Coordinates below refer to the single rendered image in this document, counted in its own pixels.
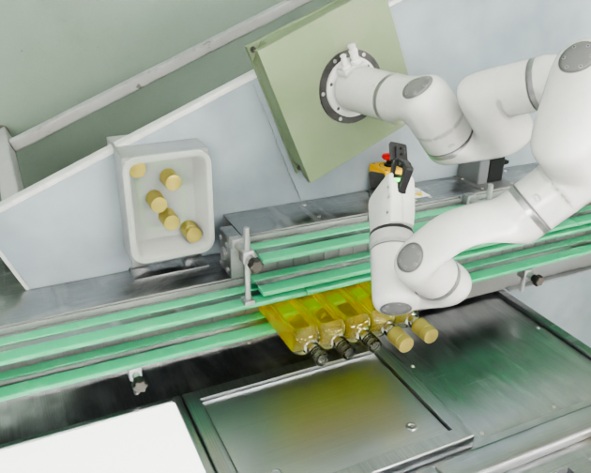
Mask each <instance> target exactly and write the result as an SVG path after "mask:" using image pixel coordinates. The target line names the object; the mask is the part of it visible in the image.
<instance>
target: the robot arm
mask: <svg viewBox="0 0 591 473"><path fill-rule="evenodd" d="M347 48H348V49H349V51H348V52H349V54H350V57H346V54H345V53H343V54H341V56H340V58H341V61H340V62H339V63H338V64H337V65H336V66H335V67H334V68H333V69H332V71H331V72H330V74H329V77H328V79H327V84H326V96H327V100H328V102H329V104H330V106H331V108H332V109H333V110H334V111H335V112H336V113H337V114H340V115H343V116H347V117H353V116H357V115H360V114H363V115H366V116H369V117H372V118H375V119H378V120H381V121H384V122H387V123H390V124H396V125H398V124H402V123H404V122H405V123H406V124H407V126H408V127H409V128H410V130H411V131H412V132H413V133H414V135H415V136H416V137H417V139H418V141H419V142H420V144H421V146H422V147H423V149H424V150H425V152H426V153H427V155H428V156H429V157H430V159H431V160H432V161H434V162H435V163H438V164H442V165H453V164H461V163H467V162H474V161H481V160H493V159H499V158H503V157H506V156H508V155H511V154H513V153H515V152H517V151H519V150H520V149H522V148H523V147H524V146H525V145H527V143H528V142H529V141H530V139H531V151H532V154H533V156H534V158H535V160H536V161H537V162H538V164H539V165H538V166H537V167H536V168H535V169H534V170H533V171H531V172H530V173H529V174H527V175H526V176H524V177H523V178H522V179H520V180H519V181H518V182H516V183H515V184H514V185H512V186H511V187H509V188H508V189H507V190H505V191H504V192H503V193H501V194H500V195H498V196H497V197H495V198H493V199H491V200H486V201H480V202H475V203H472V204H469V205H465V206H460V207H457V208H453V209H451V210H449V211H446V212H444V213H442V214H440V215H438V216H437V217H435V218H433V219H432V220H431V221H429V222H428V223H426V224H425V225H424V226H423V227H421V228H420V229H419V230H417V231H416V232H415V233H414V231H413V227H414V220H415V181H414V179H413V177H412V173H413V171H414V168H413V167H412V165H411V162H409V160H408V158H407V146H406V145H405V144H400V143H395V142H390V143H389V144H388V145H389V159H390V161H392V164H391V169H390V174H388V175H385V174H383V173H377V172H373V171H370V172H369V189H370V192H369V197H370V200H369V204H368V207H369V214H368V220H369V221H370V230H371V232H370V255H371V297H372V304H373V307H374V308H375V309H376V311H378V312H379V313H383V314H387V315H403V314H407V313H410V312H412V311H414V310H420V309H431V308H445V307H450V306H454V305H457V304H459V303H461V302H462V301H464V300H465V299H466V298H467V297H468V295H469V293H470V291H471V288H472V281H471V277H470V275H469V273H468V271H467V270H466V269H465V268H464V267H463V266H462V265H461V264H459V263H458V262H457V261H456V260H454V259H453V258H452V257H454V256H455V255H457V254H458V253H460V252H463V251H464V250H466V249H469V248H471V247H474V246H476V245H479V244H484V243H492V242H501V243H511V244H530V243H533V242H535V241H537V240H538V239H539V238H541V237H542V236H544V235H545V234H546V233H548V232H549V231H551V230H552V229H554V227H555V226H557V225H558V224H560V223H561V222H562V221H564V220H565V219H567V218H568V217H570V216H571V215H572V214H574V213H575V212H577V211H578V210H580V209H581V208H583V207H584V206H586V205H587V204H588V203H590V202H591V38H582V39H578V40H576V41H574V42H572V43H570V44H569V45H568V46H566V47H565V48H564V49H563V50H562V51H561V52H560V53H559V54H544V55H540V56H536V57H532V58H529V59H525V60H522V61H518V62H514V63H510V64H506V65H503V66H498V67H494V68H490V69H484V70H481V71H478V72H475V73H473V74H470V75H468V76H466V77H465V78H464V79H462V80H461V82H460V83H459V85H458V88H457V98H456V96H455V95H454V93H453V91H452V90H451V88H450V87H449V85H448V84H447V83H446V82H445V81H444V80H443V79H442V78H441V77H439V76H437V75H432V74H427V75H418V76H413V75H406V74H401V73H396V72H391V71H386V70H382V69H375V68H374V67H373V66H372V64H371V63H370V62H369V61H368V60H366V59H364V58H361V57H360V56H358V52H357V48H356V44H355V43H354V42H353V43H350V44H348V46H347ZM534 112H537V115H536V118H535V122H534V124H533V120H532V117H531V115H530V113H534ZM397 166H398V167H400V168H402V174H401V175H398V174H395V172H396V167H397ZM395 177H397V178H400V182H397V180H396V179H395Z"/></svg>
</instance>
